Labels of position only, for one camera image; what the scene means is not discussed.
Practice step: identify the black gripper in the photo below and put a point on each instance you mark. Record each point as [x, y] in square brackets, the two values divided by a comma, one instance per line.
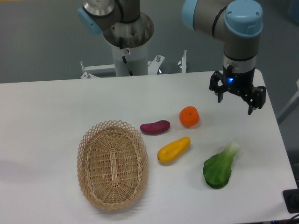
[238, 84]

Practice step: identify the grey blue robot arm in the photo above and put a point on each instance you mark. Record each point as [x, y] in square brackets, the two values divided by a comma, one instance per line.
[237, 23]

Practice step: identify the green bok choy vegetable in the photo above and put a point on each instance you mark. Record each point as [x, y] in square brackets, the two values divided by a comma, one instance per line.
[217, 169]

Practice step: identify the white stand at right edge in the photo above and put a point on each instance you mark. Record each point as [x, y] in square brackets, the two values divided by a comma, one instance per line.
[290, 106]

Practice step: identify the orange tangerine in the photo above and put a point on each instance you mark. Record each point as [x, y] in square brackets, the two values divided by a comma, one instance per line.
[189, 116]

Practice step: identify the purple sweet potato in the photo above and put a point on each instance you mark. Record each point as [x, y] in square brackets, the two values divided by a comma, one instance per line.
[156, 127]

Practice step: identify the yellow papaya fruit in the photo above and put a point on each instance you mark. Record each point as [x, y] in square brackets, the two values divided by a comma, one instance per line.
[173, 150]

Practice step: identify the black device at table edge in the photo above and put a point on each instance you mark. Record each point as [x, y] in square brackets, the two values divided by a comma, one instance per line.
[291, 198]

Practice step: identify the oval wicker basket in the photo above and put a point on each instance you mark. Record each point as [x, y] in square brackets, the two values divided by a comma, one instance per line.
[112, 165]

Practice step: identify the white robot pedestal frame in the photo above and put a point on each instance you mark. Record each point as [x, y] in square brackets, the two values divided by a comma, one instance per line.
[127, 62]

